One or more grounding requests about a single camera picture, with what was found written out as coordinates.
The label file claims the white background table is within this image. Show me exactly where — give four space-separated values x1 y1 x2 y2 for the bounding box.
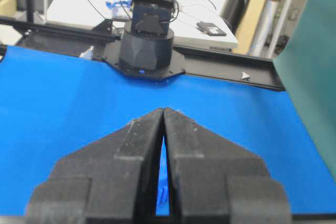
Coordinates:
47 0 238 49

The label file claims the black flat device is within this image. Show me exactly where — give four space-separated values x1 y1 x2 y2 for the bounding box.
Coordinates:
196 22 227 37

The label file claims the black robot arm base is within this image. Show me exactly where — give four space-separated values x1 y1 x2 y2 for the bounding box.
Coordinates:
102 0 185 80

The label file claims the green board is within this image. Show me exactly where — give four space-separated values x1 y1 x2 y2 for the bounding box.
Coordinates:
274 0 335 176

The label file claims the black aluminium rail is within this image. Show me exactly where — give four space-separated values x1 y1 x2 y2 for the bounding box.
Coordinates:
1 17 285 91

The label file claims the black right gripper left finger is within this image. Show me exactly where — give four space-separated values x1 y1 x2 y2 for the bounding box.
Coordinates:
25 108 163 223

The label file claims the blue table mat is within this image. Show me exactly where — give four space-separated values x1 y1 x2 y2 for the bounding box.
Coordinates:
1 47 335 216

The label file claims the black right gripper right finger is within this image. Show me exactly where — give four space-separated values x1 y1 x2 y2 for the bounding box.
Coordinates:
164 108 292 223

